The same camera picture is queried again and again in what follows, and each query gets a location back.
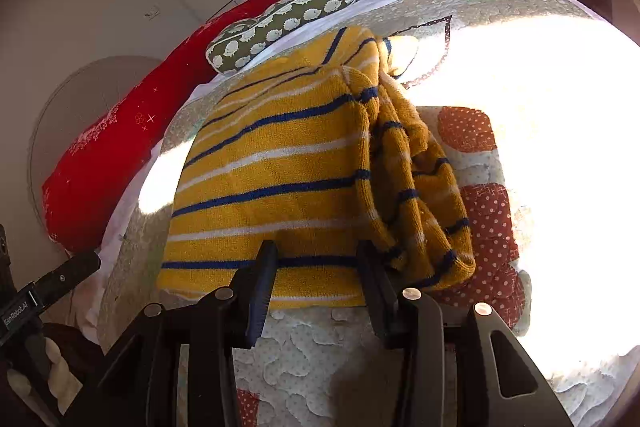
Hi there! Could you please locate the white gloved left hand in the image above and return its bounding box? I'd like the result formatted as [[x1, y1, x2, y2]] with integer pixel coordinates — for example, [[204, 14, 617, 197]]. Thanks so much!
[[6, 334, 82, 426]]

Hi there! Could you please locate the red long bolster pillow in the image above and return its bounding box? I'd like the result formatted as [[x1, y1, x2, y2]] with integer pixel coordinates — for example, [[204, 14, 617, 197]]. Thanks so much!
[[42, 0, 280, 254]]

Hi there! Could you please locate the patchwork heart quilt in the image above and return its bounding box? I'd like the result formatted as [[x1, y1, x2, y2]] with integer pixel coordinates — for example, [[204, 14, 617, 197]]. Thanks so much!
[[98, 0, 639, 426]]

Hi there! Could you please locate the yellow striped knit sweater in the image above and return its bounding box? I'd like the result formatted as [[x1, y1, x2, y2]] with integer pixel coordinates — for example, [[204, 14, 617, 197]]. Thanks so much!
[[156, 26, 475, 308]]

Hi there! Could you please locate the green sheep pattern pillow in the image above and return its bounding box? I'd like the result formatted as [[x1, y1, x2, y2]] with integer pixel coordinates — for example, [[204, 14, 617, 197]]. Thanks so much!
[[205, 0, 357, 74]]

